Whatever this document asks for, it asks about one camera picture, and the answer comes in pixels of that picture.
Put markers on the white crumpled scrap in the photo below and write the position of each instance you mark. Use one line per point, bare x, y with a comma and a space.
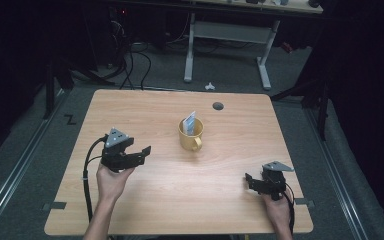
209, 87

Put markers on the small black object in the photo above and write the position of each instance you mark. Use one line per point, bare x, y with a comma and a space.
314, 3

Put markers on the white and blue tube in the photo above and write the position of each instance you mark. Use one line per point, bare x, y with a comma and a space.
190, 124

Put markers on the yellow mug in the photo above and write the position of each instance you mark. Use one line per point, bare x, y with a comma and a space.
190, 138

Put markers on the grey tape strip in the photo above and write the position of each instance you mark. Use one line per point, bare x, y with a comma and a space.
55, 206
305, 202

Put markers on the small red object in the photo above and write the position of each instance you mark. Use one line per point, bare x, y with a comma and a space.
287, 47

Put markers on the person's right hand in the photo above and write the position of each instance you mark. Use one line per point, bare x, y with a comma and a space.
278, 211

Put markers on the white-framed wooden desk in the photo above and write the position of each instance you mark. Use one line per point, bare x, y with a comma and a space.
230, 31

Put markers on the person's left hand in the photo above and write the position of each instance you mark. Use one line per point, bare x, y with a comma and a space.
111, 185

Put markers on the grey table grommet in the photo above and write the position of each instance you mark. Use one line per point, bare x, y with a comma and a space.
218, 106

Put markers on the black metal stand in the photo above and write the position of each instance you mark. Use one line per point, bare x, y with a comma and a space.
49, 90
322, 110

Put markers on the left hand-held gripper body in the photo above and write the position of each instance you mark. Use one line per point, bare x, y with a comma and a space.
115, 155

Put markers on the metal floor rail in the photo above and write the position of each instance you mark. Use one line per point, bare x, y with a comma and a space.
336, 176
16, 170

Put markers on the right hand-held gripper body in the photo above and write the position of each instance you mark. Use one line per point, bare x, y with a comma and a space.
274, 181

